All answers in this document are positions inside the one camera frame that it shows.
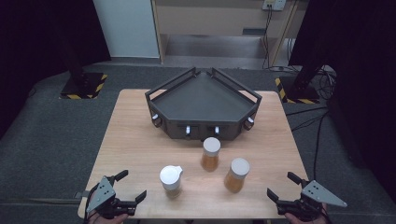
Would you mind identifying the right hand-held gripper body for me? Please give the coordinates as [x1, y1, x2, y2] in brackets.
[276, 179, 348, 222]

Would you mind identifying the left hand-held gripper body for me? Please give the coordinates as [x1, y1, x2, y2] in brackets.
[86, 175, 138, 219]

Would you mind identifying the spice jar with flip lid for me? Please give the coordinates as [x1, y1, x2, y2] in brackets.
[159, 164, 184, 200]

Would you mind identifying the amber spice jar white lid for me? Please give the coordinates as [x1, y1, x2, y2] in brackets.
[223, 157, 251, 194]
[200, 136, 221, 173]

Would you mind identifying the black corner shelf rack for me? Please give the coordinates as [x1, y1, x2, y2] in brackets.
[145, 66, 263, 142]

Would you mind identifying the person's right hand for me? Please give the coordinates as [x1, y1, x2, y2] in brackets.
[283, 203, 331, 224]

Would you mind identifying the person's left hand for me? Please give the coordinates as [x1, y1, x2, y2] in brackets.
[88, 212, 129, 224]

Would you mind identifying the metal table clamp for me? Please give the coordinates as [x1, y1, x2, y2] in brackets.
[73, 189, 92, 200]

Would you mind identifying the striped black stand base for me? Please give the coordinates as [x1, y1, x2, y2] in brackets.
[275, 76, 321, 105]
[59, 72, 108, 101]

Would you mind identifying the dark curtain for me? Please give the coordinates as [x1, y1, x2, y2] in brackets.
[288, 0, 396, 195]
[0, 0, 112, 139]

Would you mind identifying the white panel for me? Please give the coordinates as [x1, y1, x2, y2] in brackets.
[92, 0, 161, 59]

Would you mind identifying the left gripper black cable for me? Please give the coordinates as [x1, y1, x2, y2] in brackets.
[81, 185, 96, 224]

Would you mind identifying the black floor cable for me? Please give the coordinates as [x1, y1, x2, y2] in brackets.
[290, 111, 330, 182]
[285, 105, 330, 118]

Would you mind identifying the black stand post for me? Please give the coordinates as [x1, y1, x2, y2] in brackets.
[60, 31, 88, 87]
[292, 60, 328, 94]

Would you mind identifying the tangle of black cables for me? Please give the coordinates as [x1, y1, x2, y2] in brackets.
[312, 65, 338, 101]

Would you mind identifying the black outlet cable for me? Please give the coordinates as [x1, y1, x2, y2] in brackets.
[262, 7, 275, 70]

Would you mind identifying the dark cabinet handle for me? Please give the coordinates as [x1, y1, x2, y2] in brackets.
[242, 27, 267, 36]

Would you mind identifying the white wall outlet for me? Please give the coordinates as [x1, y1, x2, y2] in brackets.
[262, 0, 288, 12]

